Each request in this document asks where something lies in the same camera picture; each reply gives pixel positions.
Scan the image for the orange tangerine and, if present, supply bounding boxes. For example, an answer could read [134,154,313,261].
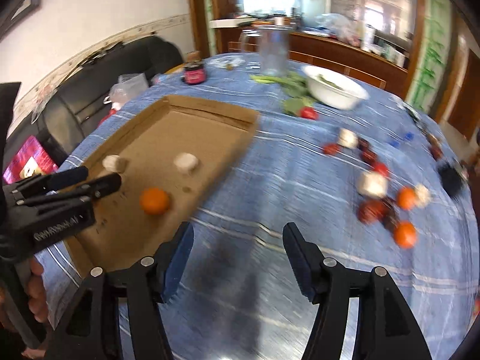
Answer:
[139,188,171,215]
[393,221,417,249]
[395,186,417,211]

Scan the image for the beige cylinder block front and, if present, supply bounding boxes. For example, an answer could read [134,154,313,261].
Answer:
[173,152,199,174]

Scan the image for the wrinkled red date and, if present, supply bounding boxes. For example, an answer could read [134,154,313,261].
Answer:
[357,199,389,224]

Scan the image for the dark plum small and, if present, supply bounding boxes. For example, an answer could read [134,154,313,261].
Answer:
[360,150,377,166]

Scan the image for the person left hand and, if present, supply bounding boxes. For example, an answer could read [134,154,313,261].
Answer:
[1,257,48,359]

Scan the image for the red gift bag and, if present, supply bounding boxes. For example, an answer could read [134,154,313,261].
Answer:
[2,136,58,184]

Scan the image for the brown cardboard tray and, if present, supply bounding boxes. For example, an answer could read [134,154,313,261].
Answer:
[64,94,260,277]

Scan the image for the black leather sofa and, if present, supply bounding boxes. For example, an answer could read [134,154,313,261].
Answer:
[2,36,183,167]

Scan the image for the clear plastic bag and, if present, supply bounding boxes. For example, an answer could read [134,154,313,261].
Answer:
[103,73,149,111]

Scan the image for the pink labelled black jar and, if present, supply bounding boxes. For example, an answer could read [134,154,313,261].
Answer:
[184,60,207,86]

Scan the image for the blue plaid tablecloth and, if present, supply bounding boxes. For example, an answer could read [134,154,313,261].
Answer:
[35,52,480,360]

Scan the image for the black cylindrical container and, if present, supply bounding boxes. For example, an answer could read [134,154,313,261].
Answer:
[438,161,468,198]

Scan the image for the red tomato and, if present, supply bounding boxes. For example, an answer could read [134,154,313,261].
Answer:
[372,162,390,178]

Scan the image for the dark red date back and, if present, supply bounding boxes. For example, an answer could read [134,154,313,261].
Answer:
[357,137,370,152]

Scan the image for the green leafy vegetable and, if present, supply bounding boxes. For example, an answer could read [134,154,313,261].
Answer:
[250,71,316,118]

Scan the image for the red radish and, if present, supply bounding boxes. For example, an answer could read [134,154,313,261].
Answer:
[299,106,318,120]

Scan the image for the clear plastic pitcher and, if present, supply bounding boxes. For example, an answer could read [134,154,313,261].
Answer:
[239,25,291,77]

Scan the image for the white enamel bowl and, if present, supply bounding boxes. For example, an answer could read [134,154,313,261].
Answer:
[302,65,369,111]

